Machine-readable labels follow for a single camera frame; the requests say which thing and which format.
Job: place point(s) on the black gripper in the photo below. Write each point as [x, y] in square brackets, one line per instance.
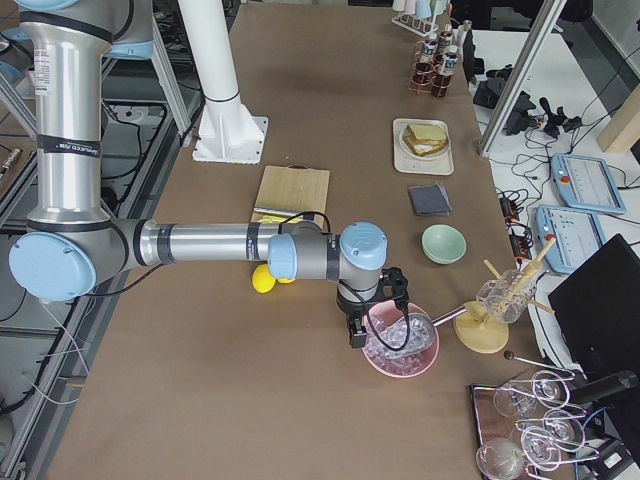
[351, 310]

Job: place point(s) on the white round plate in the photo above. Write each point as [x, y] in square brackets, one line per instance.
[424, 140]

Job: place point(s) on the bread slice sandwich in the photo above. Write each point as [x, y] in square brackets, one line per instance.
[425, 137]

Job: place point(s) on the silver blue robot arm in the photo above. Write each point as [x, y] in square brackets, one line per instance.
[72, 244]

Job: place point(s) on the cream plastic tray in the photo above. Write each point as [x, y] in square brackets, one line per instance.
[422, 147]

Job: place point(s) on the wine glass rack tray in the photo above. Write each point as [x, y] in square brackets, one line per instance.
[528, 427]

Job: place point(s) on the metal ice scoop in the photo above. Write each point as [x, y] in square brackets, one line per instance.
[415, 334]

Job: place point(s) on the pink bowl with ice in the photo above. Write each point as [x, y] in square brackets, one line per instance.
[385, 315]

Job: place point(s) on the mint green bowl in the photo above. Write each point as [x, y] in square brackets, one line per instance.
[443, 244]

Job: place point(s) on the grey folded cloth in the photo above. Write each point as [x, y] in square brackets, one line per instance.
[431, 200]

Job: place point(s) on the wooden mug tree stand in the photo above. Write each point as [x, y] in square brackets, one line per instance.
[482, 334]

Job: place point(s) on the clear glass mug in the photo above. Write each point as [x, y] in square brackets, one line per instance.
[506, 298]

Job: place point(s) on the left yellow lemon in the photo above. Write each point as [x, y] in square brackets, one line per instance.
[262, 280]

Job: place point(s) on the wooden cutting board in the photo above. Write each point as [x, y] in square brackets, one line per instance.
[285, 191]

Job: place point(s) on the yellow lemon squeezer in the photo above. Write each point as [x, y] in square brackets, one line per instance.
[271, 219]

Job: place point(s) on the lower teach pendant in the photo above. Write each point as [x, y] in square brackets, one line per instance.
[578, 235]

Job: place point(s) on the teach pendant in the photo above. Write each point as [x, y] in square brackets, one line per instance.
[586, 183]
[578, 235]

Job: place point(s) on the black laptop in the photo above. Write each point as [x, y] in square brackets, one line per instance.
[597, 309]

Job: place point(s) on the upper teach pendant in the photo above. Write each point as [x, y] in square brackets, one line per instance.
[586, 183]

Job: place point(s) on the copper bottle caddy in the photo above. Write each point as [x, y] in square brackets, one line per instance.
[435, 59]

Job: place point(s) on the pastel cups on rack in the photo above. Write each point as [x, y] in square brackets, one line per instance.
[420, 9]

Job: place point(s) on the white wire rack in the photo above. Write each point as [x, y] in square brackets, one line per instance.
[421, 27]

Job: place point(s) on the aluminium frame post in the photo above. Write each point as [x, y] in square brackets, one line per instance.
[541, 28]

